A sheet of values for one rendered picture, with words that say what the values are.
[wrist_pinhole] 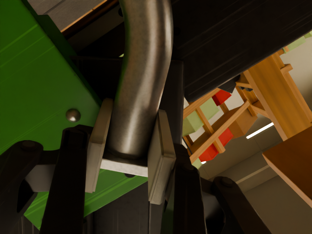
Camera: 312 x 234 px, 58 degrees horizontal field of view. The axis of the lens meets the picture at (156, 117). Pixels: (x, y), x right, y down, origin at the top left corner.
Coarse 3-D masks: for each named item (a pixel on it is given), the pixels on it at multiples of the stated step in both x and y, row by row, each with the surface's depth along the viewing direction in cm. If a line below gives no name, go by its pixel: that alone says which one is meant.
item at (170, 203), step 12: (180, 168) 13; (192, 168) 13; (180, 180) 12; (192, 180) 13; (180, 192) 12; (192, 192) 12; (168, 204) 12; (180, 204) 11; (192, 204) 11; (168, 216) 11; (180, 216) 10; (192, 216) 10; (204, 216) 10; (168, 228) 10; (180, 228) 10; (192, 228) 10; (204, 228) 10
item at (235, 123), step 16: (208, 96) 365; (224, 96) 397; (240, 96) 426; (192, 112) 349; (208, 112) 367; (224, 112) 459; (240, 112) 396; (256, 112) 426; (192, 128) 343; (208, 128) 353; (224, 128) 365; (240, 128) 400; (192, 144) 388; (208, 144) 339; (224, 144) 371; (192, 160) 316; (208, 160) 353
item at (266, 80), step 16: (256, 64) 92; (272, 64) 92; (256, 80) 93; (272, 80) 93; (272, 96) 93; (288, 96) 93; (272, 112) 94; (288, 112) 94; (304, 112) 93; (288, 128) 94; (304, 128) 94
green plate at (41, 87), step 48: (0, 0) 18; (0, 48) 19; (48, 48) 20; (0, 96) 21; (48, 96) 21; (96, 96) 21; (0, 144) 22; (48, 144) 22; (48, 192) 24; (96, 192) 24
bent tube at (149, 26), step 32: (128, 0) 16; (160, 0) 16; (128, 32) 17; (160, 32) 16; (128, 64) 17; (160, 64) 17; (128, 96) 17; (160, 96) 18; (128, 128) 18; (128, 160) 18
